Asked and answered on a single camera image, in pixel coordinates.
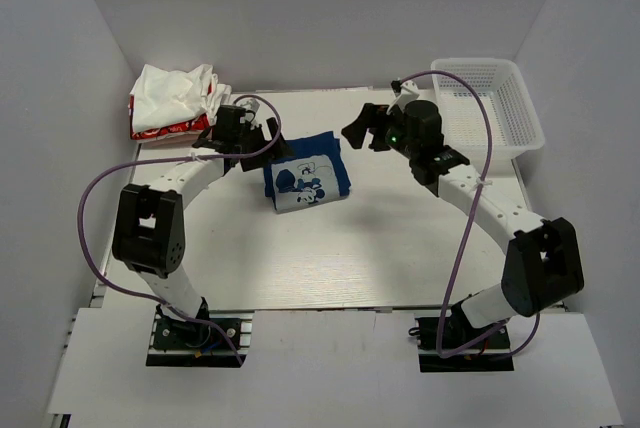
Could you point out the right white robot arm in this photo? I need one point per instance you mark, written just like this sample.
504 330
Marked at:
542 261

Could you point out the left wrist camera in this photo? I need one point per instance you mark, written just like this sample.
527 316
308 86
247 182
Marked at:
251 107

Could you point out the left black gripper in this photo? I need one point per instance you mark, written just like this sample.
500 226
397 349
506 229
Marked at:
278 149

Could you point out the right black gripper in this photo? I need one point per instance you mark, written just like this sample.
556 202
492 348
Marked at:
370 116

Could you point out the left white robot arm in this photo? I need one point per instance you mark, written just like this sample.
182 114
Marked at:
150 237

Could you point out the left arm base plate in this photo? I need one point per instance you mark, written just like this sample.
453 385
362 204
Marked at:
171 347

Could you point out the white perforated plastic basket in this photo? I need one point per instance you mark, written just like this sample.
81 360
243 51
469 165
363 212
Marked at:
502 99

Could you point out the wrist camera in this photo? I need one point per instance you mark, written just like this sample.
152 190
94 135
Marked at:
251 107
405 92

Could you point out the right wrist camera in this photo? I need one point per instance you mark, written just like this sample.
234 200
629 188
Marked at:
405 92

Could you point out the white and red t shirt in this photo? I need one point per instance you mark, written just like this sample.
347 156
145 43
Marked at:
168 104

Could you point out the blue t shirt with print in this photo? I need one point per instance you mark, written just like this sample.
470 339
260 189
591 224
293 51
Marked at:
314 175

